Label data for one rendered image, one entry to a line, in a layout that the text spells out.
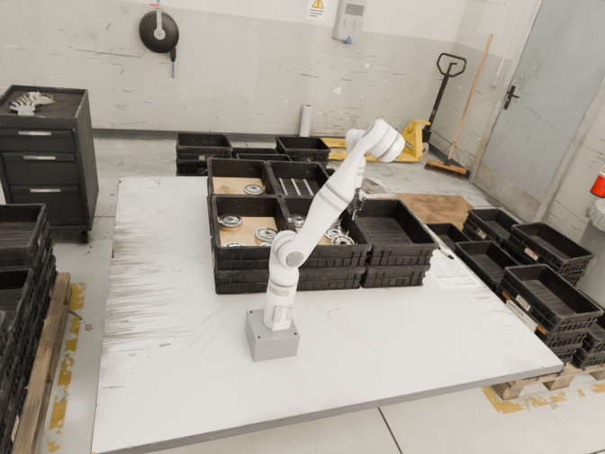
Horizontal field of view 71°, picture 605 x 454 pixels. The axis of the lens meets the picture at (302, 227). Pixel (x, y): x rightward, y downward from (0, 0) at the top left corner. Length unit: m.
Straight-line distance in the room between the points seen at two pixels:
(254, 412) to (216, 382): 0.15
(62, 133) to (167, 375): 1.81
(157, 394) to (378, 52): 4.62
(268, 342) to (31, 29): 4.01
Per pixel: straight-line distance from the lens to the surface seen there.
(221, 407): 1.36
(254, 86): 4.97
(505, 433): 2.56
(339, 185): 1.21
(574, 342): 2.67
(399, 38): 5.46
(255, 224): 1.88
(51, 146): 2.94
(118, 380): 1.45
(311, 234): 1.24
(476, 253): 3.02
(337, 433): 2.21
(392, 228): 2.06
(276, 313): 1.39
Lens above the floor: 1.81
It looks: 31 degrees down
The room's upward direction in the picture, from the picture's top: 10 degrees clockwise
